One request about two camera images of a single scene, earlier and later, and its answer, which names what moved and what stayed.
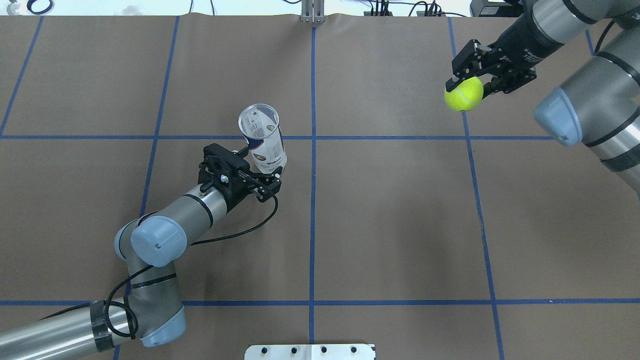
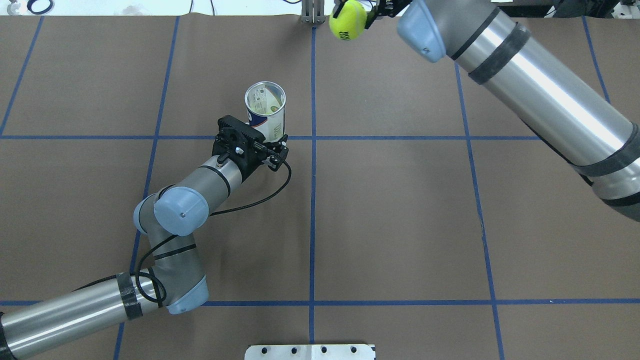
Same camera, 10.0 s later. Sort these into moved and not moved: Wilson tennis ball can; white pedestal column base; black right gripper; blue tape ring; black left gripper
Moved: black left gripper; black right gripper; Wilson tennis ball can
Not moved: white pedestal column base; blue tape ring
